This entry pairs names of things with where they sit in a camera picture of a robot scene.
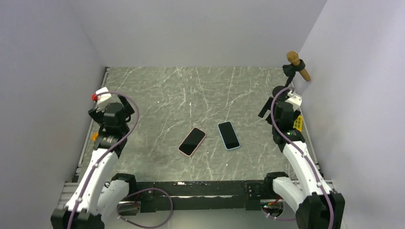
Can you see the yellow toy block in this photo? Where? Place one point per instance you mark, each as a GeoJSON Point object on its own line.
{"type": "Point", "coordinates": [298, 124]}

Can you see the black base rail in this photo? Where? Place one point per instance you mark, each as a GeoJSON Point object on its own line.
{"type": "Point", "coordinates": [150, 197]}

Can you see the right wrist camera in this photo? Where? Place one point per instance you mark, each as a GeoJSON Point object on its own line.
{"type": "Point", "coordinates": [294, 99]}

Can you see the black microphone stand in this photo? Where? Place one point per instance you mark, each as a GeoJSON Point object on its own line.
{"type": "Point", "coordinates": [290, 72]}

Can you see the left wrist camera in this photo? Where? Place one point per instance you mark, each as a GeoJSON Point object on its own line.
{"type": "Point", "coordinates": [102, 98]}

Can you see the pink phone case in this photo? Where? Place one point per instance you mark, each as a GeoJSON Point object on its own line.
{"type": "Point", "coordinates": [204, 139]}

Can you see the orange triangular plastic piece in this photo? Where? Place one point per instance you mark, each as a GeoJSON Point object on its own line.
{"type": "Point", "coordinates": [94, 136]}

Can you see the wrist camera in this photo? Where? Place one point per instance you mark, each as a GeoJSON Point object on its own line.
{"type": "Point", "coordinates": [102, 98]}
{"type": "Point", "coordinates": [294, 99]}

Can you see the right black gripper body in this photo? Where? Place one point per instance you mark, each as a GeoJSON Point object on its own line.
{"type": "Point", "coordinates": [265, 109]}

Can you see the blue phone case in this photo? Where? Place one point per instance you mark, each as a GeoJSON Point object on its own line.
{"type": "Point", "coordinates": [238, 139]}

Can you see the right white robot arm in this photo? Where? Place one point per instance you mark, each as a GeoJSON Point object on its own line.
{"type": "Point", "coordinates": [316, 205]}

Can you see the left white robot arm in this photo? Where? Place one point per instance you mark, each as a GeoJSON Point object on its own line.
{"type": "Point", "coordinates": [92, 203]}

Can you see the gold microphone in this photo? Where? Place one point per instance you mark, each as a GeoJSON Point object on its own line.
{"type": "Point", "coordinates": [299, 65]}

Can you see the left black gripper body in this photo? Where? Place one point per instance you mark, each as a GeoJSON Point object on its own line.
{"type": "Point", "coordinates": [97, 116]}

